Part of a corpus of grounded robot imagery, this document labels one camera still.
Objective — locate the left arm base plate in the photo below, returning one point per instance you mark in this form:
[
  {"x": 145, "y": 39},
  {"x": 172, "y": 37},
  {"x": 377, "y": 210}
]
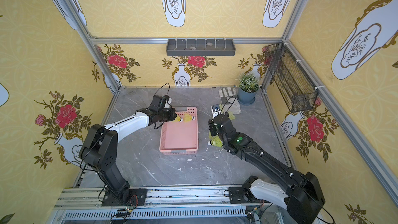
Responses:
[{"x": 135, "y": 197}]

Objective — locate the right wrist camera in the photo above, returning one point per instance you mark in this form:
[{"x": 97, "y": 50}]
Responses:
[{"x": 216, "y": 110}]

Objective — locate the grey wall shelf tray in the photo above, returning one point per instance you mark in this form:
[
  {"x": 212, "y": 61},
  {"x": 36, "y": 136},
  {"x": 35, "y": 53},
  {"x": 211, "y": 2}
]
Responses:
[{"x": 220, "y": 47}]

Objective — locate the yellow shuttlecock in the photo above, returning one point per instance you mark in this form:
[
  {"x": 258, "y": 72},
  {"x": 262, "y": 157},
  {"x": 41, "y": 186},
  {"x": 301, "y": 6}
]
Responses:
[
  {"x": 188, "y": 118},
  {"x": 178, "y": 119},
  {"x": 215, "y": 142},
  {"x": 212, "y": 137},
  {"x": 231, "y": 116}
]

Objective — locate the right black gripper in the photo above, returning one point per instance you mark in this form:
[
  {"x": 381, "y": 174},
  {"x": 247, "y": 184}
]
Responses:
[{"x": 213, "y": 127}]

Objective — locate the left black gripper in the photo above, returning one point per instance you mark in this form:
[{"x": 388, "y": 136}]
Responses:
[{"x": 171, "y": 114}]

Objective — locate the small circuit board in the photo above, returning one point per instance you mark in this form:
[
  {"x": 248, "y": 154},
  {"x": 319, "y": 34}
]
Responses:
[
  {"x": 123, "y": 213},
  {"x": 253, "y": 214}
]

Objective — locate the black wire mesh basket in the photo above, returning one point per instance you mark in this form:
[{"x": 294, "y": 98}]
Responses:
[{"x": 295, "y": 86}]

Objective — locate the grey white work glove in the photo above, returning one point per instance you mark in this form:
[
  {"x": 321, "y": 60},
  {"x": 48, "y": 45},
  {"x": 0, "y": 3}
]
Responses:
[{"x": 229, "y": 101}]

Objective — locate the green plant in blue pot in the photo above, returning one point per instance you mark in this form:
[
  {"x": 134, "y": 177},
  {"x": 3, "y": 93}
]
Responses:
[{"x": 248, "y": 88}]

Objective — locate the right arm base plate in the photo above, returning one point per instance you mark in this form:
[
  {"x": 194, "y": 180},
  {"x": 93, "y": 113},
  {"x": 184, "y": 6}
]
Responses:
[{"x": 241, "y": 195}]

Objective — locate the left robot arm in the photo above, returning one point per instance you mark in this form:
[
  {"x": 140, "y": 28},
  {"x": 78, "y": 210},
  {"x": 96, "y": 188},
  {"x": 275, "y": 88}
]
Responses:
[{"x": 99, "y": 150}]

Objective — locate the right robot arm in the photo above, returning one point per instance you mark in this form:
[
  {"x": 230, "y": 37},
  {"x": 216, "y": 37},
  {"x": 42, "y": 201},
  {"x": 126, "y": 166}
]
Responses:
[{"x": 300, "y": 194}]

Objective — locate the small circuit board left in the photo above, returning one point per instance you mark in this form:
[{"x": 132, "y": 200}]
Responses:
[{"x": 123, "y": 213}]

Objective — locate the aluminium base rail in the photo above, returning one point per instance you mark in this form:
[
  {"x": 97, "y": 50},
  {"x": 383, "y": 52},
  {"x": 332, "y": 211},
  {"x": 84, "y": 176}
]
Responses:
[{"x": 161, "y": 202}]

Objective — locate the small circuit board right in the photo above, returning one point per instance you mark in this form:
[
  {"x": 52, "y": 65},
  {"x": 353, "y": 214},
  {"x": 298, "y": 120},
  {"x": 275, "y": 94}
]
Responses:
[{"x": 253, "y": 214}]

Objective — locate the pink perforated storage basket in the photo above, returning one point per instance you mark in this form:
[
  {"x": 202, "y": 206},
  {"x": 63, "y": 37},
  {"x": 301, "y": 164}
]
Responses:
[{"x": 180, "y": 138}]

